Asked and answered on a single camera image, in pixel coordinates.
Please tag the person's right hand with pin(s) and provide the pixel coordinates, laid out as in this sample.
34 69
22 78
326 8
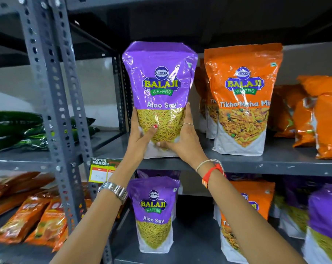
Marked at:
189 147

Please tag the person's left hand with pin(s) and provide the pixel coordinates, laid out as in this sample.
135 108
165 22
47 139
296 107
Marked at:
134 145

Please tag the person's right thumb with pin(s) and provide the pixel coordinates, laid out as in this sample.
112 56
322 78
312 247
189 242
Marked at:
168 146

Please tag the person's left thumb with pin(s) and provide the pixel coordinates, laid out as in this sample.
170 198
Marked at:
148 132

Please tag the purple snack packet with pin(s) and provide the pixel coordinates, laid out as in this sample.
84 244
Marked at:
295 206
325 225
153 211
175 174
160 79

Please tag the person's right forearm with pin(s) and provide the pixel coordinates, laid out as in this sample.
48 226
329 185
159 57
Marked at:
243 217

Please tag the person's left forearm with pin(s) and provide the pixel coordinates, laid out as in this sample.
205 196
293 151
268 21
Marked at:
100 217

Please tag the green and yellow price label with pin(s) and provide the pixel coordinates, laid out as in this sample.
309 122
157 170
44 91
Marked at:
101 170

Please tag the silver wristwatch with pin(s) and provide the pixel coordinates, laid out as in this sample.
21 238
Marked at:
115 189

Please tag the large orange snack packet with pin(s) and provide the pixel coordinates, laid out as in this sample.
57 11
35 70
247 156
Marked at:
243 85

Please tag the grey metal shelving rack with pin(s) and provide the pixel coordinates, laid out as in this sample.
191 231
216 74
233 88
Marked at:
278 162
42 65

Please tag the green snack packet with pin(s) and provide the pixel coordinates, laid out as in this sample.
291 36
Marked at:
6 130
12 116
31 141

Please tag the pile of orange-brown spice packets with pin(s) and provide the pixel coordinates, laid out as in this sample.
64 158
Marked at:
20 219

